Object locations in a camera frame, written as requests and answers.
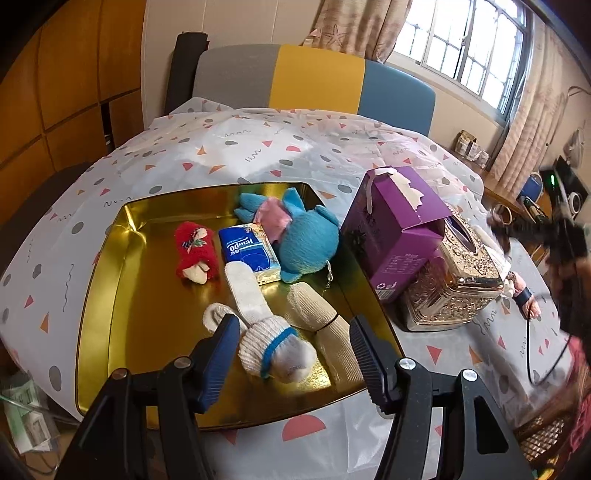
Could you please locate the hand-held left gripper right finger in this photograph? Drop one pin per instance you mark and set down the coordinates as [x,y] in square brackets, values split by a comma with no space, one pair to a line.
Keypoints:
[369,360]

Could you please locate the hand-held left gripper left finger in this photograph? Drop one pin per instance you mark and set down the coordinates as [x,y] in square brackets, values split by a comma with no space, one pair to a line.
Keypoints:
[217,360]

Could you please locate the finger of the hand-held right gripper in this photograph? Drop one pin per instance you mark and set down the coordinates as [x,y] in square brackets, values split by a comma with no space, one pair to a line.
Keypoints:
[531,230]

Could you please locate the pink towel blue band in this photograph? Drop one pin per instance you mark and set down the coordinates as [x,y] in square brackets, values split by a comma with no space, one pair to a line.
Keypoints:
[524,296]

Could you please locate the beige socks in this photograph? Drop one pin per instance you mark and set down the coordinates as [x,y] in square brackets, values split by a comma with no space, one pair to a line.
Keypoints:
[309,304]

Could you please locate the gold tin tray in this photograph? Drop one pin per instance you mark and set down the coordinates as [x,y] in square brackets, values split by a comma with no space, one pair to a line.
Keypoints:
[138,300]

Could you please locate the red fuzzy sock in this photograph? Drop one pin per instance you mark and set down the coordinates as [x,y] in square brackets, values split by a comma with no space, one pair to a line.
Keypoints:
[194,258]

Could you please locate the blue tissue pack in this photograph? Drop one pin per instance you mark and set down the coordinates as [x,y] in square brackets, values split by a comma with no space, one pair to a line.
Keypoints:
[249,251]

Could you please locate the blue plush toy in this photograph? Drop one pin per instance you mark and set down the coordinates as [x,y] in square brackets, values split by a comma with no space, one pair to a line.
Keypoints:
[309,240]

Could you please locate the blue metal chair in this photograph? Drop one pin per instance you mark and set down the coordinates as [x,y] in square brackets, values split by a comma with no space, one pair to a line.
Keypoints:
[532,187]

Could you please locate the wooden table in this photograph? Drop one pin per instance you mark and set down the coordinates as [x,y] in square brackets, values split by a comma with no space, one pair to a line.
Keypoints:
[498,189]

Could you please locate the ornate gold tissue box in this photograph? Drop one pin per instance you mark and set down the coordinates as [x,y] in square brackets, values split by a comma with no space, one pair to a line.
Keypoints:
[452,286]

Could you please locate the beige pink print curtain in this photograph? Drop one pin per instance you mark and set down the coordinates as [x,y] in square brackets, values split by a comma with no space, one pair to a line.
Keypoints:
[531,129]

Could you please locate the brown box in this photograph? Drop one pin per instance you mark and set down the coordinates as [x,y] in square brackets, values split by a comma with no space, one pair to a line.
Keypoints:
[464,143]

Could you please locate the purple cardboard box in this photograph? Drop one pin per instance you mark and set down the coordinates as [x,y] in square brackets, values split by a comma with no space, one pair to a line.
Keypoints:
[397,230]

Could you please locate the rattan chair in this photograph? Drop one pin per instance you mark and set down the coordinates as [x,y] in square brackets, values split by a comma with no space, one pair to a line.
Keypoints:
[545,438]

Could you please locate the clear plastic packaging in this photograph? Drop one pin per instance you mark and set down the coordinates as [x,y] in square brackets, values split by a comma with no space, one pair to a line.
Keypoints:
[27,410]

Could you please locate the barred window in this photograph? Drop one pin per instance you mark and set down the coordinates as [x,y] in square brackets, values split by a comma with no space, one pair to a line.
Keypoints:
[461,46]

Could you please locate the colourful chair back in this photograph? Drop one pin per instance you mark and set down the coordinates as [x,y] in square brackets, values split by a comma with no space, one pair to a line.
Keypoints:
[318,78]

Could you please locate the beige starfish print curtain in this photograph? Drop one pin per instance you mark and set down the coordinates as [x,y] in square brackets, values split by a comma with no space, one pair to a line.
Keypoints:
[360,27]

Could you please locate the black upright panel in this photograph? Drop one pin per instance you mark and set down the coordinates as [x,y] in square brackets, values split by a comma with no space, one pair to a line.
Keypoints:
[184,69]

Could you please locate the wooden wardrobe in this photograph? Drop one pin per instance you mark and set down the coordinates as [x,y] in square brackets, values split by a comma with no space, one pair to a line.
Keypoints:
[69,69]

